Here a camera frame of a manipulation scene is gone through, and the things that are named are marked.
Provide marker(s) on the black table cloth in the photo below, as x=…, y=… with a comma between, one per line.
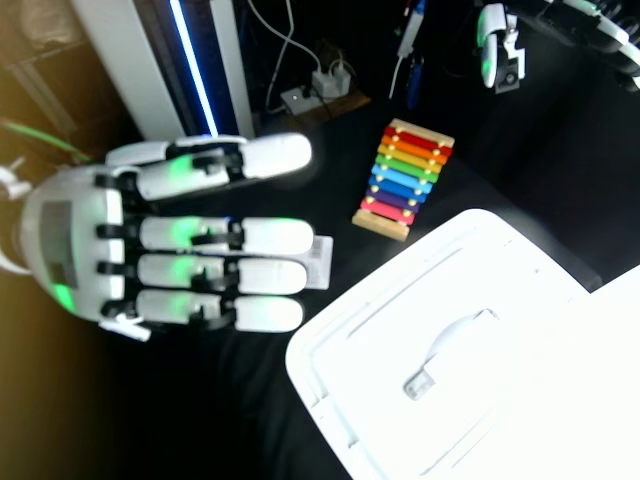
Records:
x=225, y=400

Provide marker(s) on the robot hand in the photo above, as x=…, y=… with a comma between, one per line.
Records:
x=75, y=200
x=492, y=30

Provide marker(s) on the brown wooden board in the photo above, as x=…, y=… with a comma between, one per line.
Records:
x=345, y=107

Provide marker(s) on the white column with blue light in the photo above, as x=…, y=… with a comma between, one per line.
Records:
x=125, y=60

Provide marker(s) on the white power strip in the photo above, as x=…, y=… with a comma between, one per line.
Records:
x=299, y=99

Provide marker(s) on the rainbow toy xylophone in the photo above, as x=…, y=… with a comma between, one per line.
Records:
x=405, y=175

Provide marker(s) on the white plug adapter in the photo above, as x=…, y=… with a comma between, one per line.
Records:
x=330, y=82

